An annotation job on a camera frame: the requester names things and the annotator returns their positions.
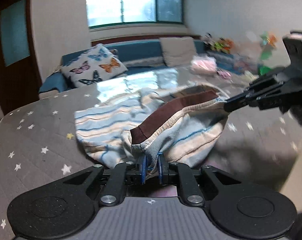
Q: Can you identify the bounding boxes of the blue striped knit sweater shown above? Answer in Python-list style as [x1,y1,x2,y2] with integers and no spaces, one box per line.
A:
[75,83,229,174]

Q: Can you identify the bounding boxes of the green plastic bowl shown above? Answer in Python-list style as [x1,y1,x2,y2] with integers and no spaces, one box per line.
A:
[258,64,272,76]

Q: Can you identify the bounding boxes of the colourful paper pinwheel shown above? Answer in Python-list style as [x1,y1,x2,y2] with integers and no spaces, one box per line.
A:
[259,31,278,61]

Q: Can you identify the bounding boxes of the orange green plush toys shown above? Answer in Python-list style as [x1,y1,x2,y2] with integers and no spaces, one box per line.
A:
[211,38,234,54]

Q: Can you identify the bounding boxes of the pink tissue box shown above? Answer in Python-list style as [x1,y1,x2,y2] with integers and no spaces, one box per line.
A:
[191,55,217,75]

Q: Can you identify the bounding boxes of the grey star pattern tablecloth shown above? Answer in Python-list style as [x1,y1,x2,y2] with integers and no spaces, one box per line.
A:
[0,67,302,239]

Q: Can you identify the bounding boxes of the beige plain cushion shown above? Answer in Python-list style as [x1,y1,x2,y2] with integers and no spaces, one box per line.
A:
[159,36,197,67]

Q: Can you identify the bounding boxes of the blue sofa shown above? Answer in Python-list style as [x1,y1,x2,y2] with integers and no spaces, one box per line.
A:
[38,39,240,98]

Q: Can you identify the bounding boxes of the butterfly print white pillow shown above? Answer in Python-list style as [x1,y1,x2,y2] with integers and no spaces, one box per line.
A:
[61,43,128,88]

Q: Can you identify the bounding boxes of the dark wooden door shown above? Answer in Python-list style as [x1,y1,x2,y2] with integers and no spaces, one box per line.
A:
[0,0,42,114]

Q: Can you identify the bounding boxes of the green framed window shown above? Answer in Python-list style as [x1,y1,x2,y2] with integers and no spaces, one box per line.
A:
[86,0,183,29]

